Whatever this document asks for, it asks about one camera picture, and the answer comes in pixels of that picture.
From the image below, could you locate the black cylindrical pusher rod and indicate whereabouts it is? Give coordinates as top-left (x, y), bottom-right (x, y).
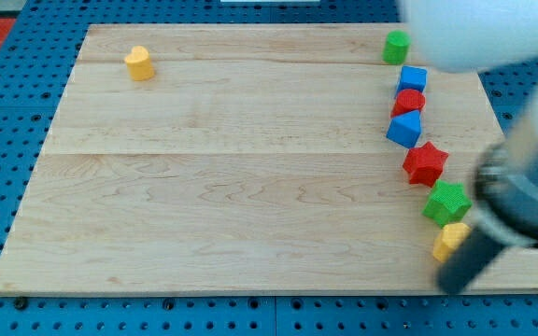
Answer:
top-left (436, 227), bottom-right (507, 295)

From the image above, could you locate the blue triangle block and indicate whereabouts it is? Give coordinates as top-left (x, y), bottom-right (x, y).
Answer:
top-left (386, 110), bottom-right (422, 148)

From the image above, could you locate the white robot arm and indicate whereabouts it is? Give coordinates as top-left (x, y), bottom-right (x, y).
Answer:
top-left (399, 0), bottom-right (538, 295)

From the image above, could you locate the blue cube block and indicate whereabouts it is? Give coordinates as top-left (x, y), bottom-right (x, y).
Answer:
top-left (396, 65), bottom-right (428, 93)

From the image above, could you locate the yellow heart block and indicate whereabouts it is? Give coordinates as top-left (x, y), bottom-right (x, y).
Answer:
top-left (123, 46), bottom-right (155, 81)

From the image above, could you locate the red cylinder block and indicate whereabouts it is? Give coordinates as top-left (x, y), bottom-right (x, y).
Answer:
top-left (390, 89), bottom-right (426, 118)

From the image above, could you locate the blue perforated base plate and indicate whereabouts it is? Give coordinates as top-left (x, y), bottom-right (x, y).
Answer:
top-left (0, 0), bottom-right (538, 335)

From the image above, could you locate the yellow pentagon block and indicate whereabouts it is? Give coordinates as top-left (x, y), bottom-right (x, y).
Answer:
top-left (432, 222), bottom-right (472, 262)

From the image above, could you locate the dark grey tool mount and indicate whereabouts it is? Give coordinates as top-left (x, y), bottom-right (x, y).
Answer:
top-left (474, 139), bottom-right (538, 249)

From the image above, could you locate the green star block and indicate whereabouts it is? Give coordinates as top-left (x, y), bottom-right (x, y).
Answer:
top-left (422, 179), bottom-right (473, 228)

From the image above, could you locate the red star block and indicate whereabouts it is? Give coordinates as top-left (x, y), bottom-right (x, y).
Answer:
top-left (403, 141), bottom-right (449, 188)

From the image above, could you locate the green cylinder block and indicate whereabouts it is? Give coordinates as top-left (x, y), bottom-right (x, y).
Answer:
top-left (382, 30), bottom-right (411, 65)

